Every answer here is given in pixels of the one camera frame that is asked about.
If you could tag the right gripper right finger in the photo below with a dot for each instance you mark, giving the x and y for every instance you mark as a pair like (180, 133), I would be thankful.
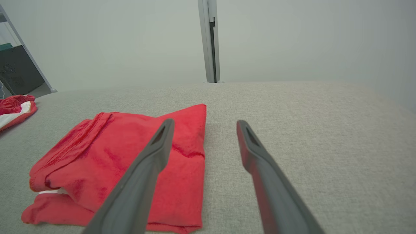
(273, 188)

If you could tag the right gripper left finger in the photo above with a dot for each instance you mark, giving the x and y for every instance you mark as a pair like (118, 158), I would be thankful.
(139, 182)

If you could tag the red Bulls jersey shirt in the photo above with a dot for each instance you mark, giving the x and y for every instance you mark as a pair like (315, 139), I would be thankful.
(107, 152)

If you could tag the red shorts with white stripe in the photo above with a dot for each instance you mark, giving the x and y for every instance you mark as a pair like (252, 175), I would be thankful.
(14, 109)

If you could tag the dark grey cabinet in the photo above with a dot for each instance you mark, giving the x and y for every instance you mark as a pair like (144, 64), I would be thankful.
(18, 71)

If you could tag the grey partition post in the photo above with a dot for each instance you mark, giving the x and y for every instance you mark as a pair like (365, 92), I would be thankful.
(211, 39)

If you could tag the grey metal frame bar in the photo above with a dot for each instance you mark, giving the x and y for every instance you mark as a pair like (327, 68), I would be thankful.
(29, 55)

